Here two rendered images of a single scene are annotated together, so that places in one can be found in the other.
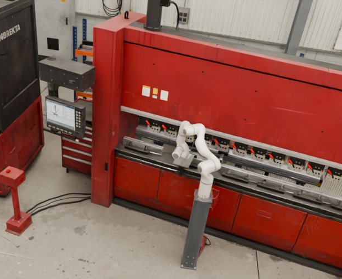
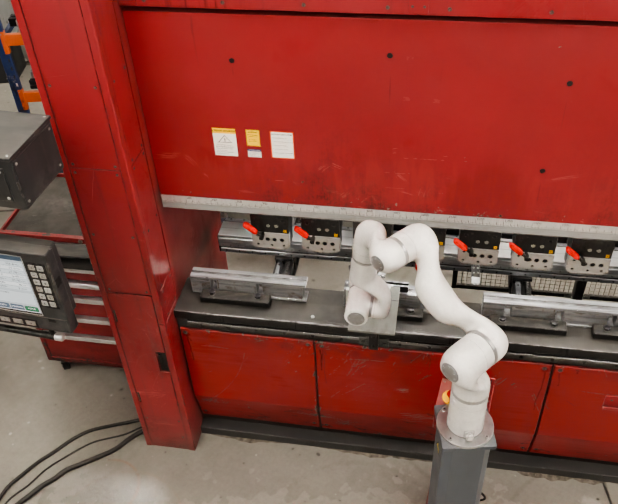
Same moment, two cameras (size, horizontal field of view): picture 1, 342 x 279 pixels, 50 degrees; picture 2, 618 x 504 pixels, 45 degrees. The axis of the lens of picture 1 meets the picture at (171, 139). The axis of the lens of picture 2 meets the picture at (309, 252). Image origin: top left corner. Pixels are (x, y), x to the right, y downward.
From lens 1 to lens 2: 1.39 m
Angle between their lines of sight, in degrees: 9
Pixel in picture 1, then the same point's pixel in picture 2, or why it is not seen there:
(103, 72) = (83, 121)
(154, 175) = (300, 357)
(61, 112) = not seen: outside the picture
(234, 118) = (507, 172)
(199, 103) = (394, 148)
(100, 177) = (156, 389)
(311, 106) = not seen: outside the picture
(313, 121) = not seen: outside the picture
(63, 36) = not seen: outside the picture
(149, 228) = (315, 485)
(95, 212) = (164, 472)
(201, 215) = (467, 476)
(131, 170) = (233, 355)
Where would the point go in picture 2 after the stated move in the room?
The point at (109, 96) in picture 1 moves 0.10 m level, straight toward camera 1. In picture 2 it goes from (120, 183) to (123, 200)
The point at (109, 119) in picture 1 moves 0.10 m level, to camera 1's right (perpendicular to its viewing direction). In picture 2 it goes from (138, 245) to (165, 243)
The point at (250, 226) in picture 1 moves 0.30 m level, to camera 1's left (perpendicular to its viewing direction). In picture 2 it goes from (584, 435) to (515, 441)
